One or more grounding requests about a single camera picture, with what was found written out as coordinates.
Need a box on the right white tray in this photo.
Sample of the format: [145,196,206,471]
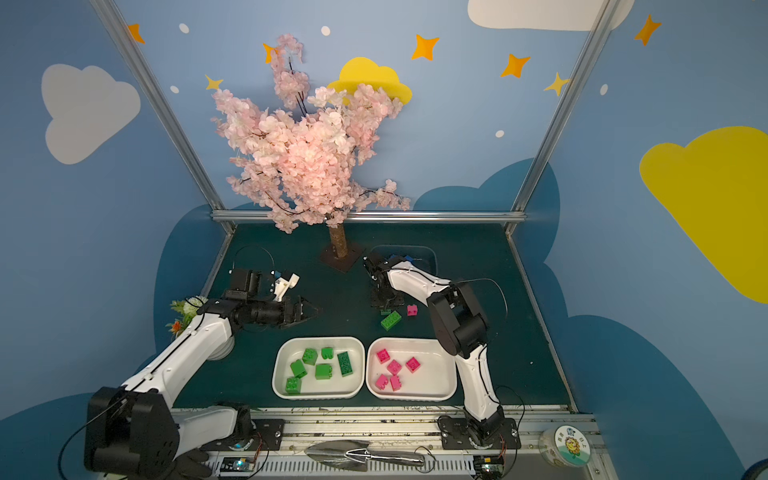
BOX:
[365,337,457,402]

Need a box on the white tray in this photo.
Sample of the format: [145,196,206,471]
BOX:
[365,337,457,402]
[272,336,365,400]

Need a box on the long light green lego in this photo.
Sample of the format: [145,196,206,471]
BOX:
[380,311,402,332]

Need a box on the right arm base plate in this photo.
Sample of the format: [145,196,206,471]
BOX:
[436,415,522,450]

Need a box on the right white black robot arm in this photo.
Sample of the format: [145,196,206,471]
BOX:
[363,253,505,447]

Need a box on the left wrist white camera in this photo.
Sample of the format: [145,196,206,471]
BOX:
[273,273,300,302]

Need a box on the long dark green lego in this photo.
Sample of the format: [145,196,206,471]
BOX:
[337,351,354,377]

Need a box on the left white tray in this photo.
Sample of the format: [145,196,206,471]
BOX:
[272,336,365,400]

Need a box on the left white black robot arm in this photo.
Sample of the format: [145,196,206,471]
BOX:
[83,269,310,479]

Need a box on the black work glove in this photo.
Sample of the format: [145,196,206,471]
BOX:
[169,449,213,480]

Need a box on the potted green plant white pot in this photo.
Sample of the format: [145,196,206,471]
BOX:
[166,296,235,361]

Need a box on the silver metal trowel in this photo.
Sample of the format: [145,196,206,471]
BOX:
[304,440,426,472]

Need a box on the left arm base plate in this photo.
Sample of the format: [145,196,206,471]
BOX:
[200,419,286,452]

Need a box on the green lego brick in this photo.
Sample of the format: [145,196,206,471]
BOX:
[315,363,333,380]
[285,376,302,396]
[302,348,319,366]
[290,359,307,379]

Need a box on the round sticker tape roll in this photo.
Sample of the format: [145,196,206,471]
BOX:
[538,425,592,468]

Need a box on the pink blossom artificial tree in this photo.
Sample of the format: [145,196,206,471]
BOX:
[213,34,412,272]

